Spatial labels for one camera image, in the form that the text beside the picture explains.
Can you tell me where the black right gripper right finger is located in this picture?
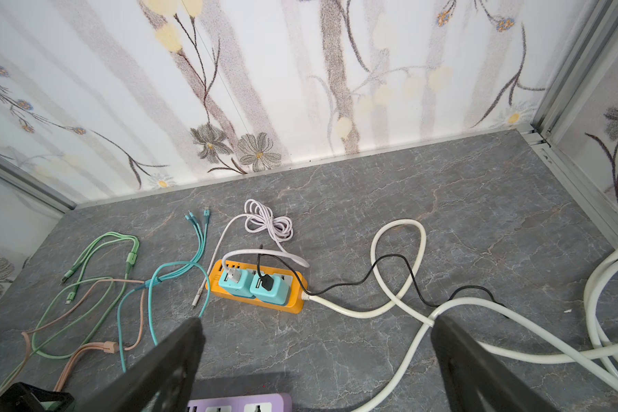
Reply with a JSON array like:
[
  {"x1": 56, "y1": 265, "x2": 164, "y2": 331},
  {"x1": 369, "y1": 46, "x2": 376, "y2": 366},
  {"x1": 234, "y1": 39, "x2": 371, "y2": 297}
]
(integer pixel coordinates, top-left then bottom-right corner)
[{"x1": 431, "y1": 316, "x2": 556, "y2": 411}]

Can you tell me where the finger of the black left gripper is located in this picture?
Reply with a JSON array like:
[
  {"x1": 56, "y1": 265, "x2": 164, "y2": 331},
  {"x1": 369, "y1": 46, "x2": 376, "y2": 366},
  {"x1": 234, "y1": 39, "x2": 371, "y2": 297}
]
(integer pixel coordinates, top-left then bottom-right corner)
[{"x1": 0, "y1": 382, "x2": 75, "y2": 412}]

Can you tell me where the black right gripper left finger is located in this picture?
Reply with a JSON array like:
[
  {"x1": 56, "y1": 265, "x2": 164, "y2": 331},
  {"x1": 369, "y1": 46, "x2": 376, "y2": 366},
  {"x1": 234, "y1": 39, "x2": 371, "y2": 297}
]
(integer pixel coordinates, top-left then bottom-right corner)
[{"x1": 79, "y1": 318, "x2": 206, "y2": 411}]

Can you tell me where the light green charging cable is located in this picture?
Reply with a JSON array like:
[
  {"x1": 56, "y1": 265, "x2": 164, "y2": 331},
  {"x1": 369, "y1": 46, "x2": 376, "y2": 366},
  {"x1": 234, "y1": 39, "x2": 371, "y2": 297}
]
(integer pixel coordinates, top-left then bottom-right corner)
[{"x1": 0, "y1": 231, "x2": 141, "y2": 395}]

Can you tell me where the purple power strip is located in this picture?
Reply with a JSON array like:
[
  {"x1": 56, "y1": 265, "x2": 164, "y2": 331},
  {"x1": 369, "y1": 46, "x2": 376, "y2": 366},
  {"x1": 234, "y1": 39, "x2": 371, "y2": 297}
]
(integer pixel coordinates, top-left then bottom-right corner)
[{"x1": 185, "y1": 393, "x2": 293, "y2": 412}]

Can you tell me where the teal charger black cable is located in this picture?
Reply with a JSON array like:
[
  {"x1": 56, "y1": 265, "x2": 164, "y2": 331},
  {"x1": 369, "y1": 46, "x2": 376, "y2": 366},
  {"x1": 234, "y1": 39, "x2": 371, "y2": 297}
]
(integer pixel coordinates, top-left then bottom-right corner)
[{"x1": 249, "y1": 244, "x2": 501, "y2": 310}]

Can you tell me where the orange power strip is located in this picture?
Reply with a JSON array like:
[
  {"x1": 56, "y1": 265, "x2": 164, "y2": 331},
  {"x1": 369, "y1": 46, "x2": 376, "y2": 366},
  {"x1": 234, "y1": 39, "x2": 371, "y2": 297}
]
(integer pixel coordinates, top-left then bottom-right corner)
[{"x1": 205, "y1": 260, "x2": 308, "y2": 314}]

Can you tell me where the teal charger white cable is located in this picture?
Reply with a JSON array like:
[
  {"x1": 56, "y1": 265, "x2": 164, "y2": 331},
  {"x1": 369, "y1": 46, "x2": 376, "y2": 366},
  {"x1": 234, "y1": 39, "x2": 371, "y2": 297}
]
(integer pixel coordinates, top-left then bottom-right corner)
[{"x1": 191, "y1": 199, "x2": 310, "y2": 309}]

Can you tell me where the pink charger plug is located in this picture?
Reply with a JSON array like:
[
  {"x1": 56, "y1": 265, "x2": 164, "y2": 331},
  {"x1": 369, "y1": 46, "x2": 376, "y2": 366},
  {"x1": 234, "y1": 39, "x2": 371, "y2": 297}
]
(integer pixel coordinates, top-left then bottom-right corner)
[{"x1": 0, "y1": 276, "x2": 146, "y2": 391}]

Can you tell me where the white power strip cables bundle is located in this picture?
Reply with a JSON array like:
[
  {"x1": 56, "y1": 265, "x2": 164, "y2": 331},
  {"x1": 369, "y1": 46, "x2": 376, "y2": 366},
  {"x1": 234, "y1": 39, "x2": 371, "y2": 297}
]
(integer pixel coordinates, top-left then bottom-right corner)
[{"x1": 300, "y1": 218, "x2": 618, "y2": 412}]

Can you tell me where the teal charging cable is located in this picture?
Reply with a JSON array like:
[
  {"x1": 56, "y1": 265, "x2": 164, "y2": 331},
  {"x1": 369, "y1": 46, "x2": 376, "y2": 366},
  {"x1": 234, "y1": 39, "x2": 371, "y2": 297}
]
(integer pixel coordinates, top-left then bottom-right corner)
[{"x1": 115, "y1": 207, "x2": 212, "y2": 373}]

